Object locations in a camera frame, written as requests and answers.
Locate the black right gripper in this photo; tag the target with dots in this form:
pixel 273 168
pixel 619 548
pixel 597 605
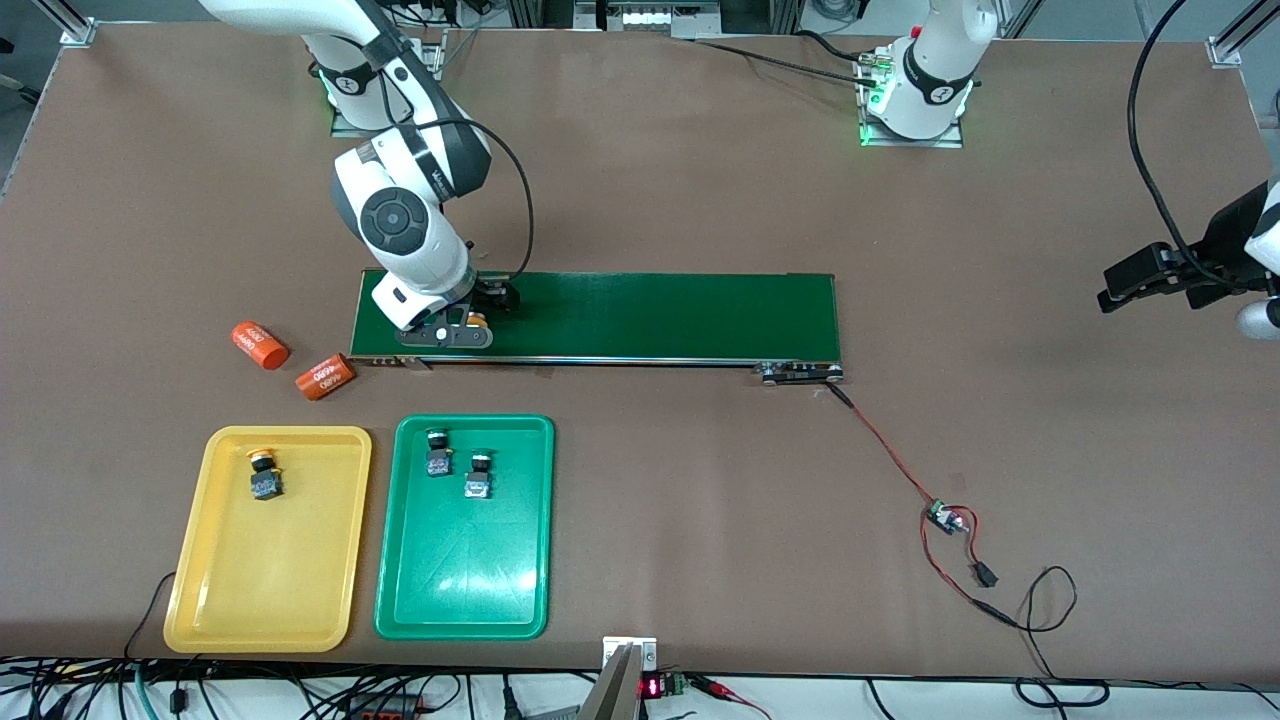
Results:
pixel 497 295

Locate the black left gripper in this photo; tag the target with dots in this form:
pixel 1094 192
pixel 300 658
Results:
pixel 1222 243

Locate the yellow push button switch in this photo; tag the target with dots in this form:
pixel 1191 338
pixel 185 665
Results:
pixel 265 482
pixel 478 321

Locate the green push button switch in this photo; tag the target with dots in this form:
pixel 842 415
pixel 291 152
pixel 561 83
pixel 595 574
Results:
pixel 437 458
pixel 478 480

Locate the orange cylinder white 4680 print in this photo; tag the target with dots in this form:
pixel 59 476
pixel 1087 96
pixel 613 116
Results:
pixel 260 345
pixel 326 377

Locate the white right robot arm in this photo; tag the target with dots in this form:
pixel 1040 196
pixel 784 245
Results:
pixel 400 220

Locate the green belt conveyor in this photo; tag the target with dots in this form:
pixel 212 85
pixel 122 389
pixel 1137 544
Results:
pixel 680 315

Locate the green plastic tray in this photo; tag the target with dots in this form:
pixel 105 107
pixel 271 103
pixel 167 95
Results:
pixel 460 570

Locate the metal device with lights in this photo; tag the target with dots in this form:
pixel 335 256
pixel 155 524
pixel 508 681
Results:
pixel 650 18

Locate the small green circuit board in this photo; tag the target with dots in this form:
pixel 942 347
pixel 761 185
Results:
pixel 940 515

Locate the black plug connector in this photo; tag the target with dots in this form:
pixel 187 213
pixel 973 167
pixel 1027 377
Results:
pixel 985 574

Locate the yellow plastic tray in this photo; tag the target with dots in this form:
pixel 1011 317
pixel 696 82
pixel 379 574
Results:
pixel 265 580

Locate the red digit display module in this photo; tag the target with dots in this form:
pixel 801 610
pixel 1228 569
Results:
pixel 652 687

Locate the orange power strip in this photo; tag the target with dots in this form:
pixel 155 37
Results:
pixel 385 708

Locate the red alligator clip lead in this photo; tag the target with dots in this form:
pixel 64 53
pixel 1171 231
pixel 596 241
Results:
pixel 725 690

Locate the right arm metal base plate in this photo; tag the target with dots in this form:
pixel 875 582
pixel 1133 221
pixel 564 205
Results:
pixel 345 122

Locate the aluminium frame post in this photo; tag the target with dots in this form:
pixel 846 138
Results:
pixel 1228 48
pixel 78 32

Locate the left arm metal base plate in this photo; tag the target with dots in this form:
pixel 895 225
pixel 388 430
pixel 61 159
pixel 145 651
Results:
pixel 950 143

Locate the silver camera mount bracket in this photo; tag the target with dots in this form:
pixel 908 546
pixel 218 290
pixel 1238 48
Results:
pixel 620 690

